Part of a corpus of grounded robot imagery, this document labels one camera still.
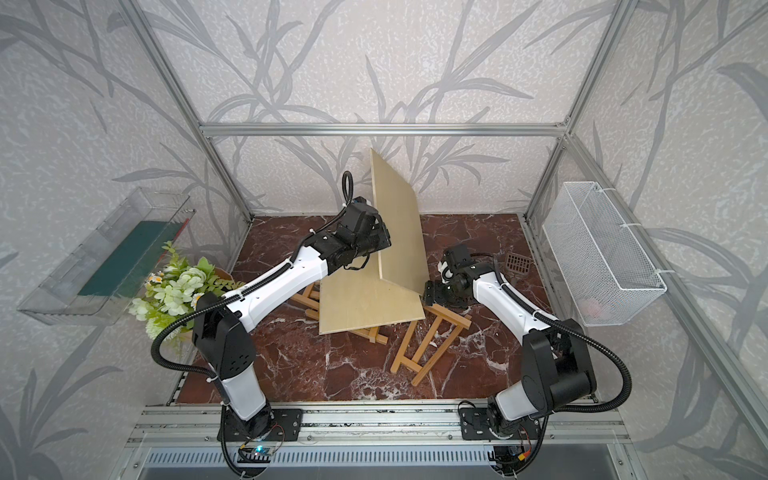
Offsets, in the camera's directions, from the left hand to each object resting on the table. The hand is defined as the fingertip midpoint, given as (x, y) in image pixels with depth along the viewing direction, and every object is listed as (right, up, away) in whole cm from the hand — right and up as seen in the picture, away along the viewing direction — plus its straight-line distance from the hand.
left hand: (390, 233), depth 83 cm
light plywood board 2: (-10, -19, +5) cm, 22 cm away
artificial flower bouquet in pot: (-45, -13, -20) cm, 51 cm away
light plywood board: (+4, -9, +18) cm, 21 cm away
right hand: (+12, -20, +4) cm, 24 cm away
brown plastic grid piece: (+45, -10, +22) cm, 51 cm away
